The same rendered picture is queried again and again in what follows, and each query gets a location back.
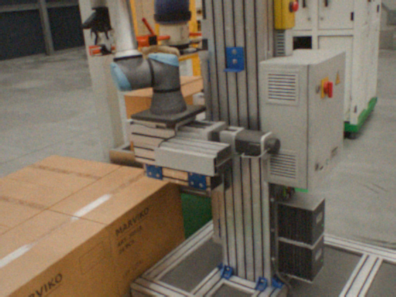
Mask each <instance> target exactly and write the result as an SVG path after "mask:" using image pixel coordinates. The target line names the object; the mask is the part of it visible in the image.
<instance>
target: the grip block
mask: <svg viewBox="0 0 396 297"><path fill-rule="evenodd" d="M157 39H158V38H157V35H142V36H137V37H136V40H145V41H146V44H141V45H140V46H139V47H149V45H150V46H153V45H158V40H157Z"/></svg>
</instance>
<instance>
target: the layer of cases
mask: <svg viewBox="0 0 396 297"><path fill-rule="evenodd" d="M184 237H185V234H184V227H183V220H182V200H181V192H180V184H176V183H173V182H167V181H165V180H157V179H154V178H151V177H147V176H145V175H144V169H140V168H132V167H127V166H121V165H115V164H109V163H102V162H97V161H90V160H84V159H76V158H67V157H63V156H55V155H53V156H50V157H48V158H46V159H42V160H41V161H38V162H36V163H34V164H31V165H29V166H28V167H25V168H23V169H21V170H19V171H17V172H15V173H11V174H9V175H7V176H5V177H2V178H0V297H121V296H123V295H124V294H125V293H126V292H127V291H128V290H129V289H130V284H131V283H132V282H133V281H135V280H136V279H138V278H139V277H140V276H141V275H142V274H144V273H145V272H147V271H148V270H149V269H150V268H152V267H153V266H154V265H155V264H156V263H157V262H158V261H161V260H162V259H163V258H164V257H165V256H166V255H167V254H168V252H169V251H170V250H171V249H173V248H174V247H175V246H176V245H177V244H178V243H179V242H180V241H181V240H182V239H183V238H184Z"/></svg>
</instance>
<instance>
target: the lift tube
mask: <svg viewBox="0 0 396 297"><path fill-rule="evenodd" d="M153 9H154V13H155V14H160V13H178V12H185V11H189V10H190V0H154V3H153ZM191 20H192V19H191V18H185V19H179V20H170V21H155V23H179V22H185V21H191Z"/></svg>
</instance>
